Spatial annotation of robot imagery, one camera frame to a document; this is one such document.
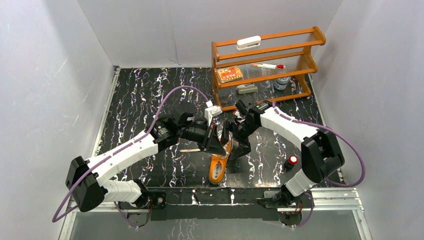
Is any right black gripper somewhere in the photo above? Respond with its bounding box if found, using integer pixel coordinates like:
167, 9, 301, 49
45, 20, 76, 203
220, 119, 260, 160

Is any orange canvas sneaker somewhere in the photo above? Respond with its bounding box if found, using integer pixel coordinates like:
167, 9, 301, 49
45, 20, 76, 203
208, 138, 233, 184

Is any white shoelace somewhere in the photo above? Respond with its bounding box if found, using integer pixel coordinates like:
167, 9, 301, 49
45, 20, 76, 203
178, 148, 202, 153

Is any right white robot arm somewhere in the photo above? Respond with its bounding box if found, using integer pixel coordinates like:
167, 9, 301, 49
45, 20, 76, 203
226, 97, 345, 207

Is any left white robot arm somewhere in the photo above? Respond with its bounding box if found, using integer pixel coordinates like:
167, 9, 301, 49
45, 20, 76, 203
65, 113, 231, 212

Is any red emergency stop button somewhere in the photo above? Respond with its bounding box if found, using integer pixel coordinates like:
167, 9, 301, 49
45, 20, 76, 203
283, 155, 299, 171

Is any grey stapler on bottom shelf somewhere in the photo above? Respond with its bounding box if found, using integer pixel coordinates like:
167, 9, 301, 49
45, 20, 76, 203
236, 83, 258, 95

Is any orange snack packet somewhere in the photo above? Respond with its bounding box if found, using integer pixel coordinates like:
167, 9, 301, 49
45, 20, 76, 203
217, 65, 243, 83

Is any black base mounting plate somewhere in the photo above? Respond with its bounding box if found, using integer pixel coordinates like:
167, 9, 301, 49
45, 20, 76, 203
117, 187, 314, 227

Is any orange wooden shelf rack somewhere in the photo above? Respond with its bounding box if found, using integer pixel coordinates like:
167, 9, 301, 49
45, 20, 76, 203
211, 26, 327, 111

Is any red white marker pen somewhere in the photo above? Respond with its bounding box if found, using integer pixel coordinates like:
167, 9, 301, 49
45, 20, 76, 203
251, 63, 285, 70

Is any white stapler on top shelf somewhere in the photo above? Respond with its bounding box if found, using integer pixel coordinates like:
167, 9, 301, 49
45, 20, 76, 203
236, 35, 262, 51

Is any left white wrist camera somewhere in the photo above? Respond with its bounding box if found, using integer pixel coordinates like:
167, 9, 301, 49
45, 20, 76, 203
204, 100, 223, 126

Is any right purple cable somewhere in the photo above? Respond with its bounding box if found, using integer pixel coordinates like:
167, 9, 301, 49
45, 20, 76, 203
271, 100, 367, 188

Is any purple cable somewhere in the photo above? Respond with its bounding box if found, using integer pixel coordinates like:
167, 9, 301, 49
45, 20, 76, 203
271, 100, 367, 188
51, 85, 211, 223

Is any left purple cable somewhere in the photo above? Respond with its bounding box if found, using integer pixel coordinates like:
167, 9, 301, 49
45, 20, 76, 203
51, 85, 211, 223

